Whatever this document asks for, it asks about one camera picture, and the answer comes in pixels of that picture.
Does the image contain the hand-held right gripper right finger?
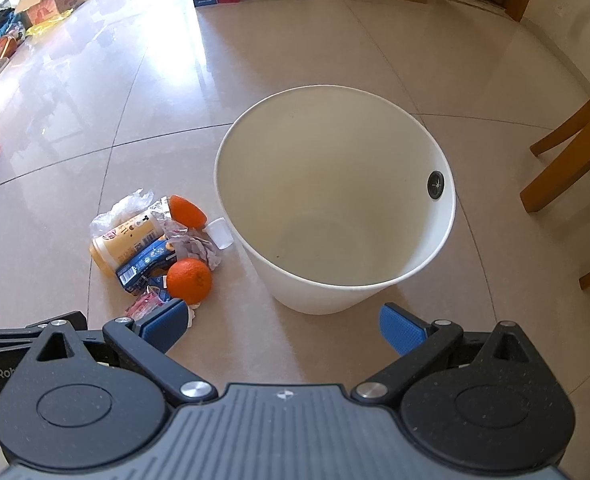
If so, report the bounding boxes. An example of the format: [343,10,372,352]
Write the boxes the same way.
[350,303,546,406]

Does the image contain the blue juice carton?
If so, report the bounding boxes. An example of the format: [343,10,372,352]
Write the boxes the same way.
[116,239,181,295]

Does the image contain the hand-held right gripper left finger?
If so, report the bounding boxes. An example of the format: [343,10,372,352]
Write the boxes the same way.
[22,299,221,406]

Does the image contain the yellow plastic bag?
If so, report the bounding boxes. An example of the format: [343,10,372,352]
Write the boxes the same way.
[25,10,73,36]

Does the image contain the clear plastic bag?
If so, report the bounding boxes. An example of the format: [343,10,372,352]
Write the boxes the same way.
[90,189,155,238]

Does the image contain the crumpled clear wrapper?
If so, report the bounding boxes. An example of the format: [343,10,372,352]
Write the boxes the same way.
[147,197,223,271]

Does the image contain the pink snack wrapper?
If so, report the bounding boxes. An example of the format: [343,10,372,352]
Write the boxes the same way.
[125,287,173,321]

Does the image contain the white plastic trash bin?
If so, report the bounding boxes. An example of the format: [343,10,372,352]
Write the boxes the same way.
[214,85,456,316]

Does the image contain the whole orange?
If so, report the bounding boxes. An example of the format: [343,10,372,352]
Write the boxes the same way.
[167,259,213,306]

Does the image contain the yellow drink bottle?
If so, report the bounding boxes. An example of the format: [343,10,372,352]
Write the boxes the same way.
[91,210,168,277]

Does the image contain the small clear plastic cup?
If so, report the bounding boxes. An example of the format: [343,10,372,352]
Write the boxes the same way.
[204,218,235,251]

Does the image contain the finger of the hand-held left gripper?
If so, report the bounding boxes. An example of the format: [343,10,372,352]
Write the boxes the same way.
[25,310,89,334]

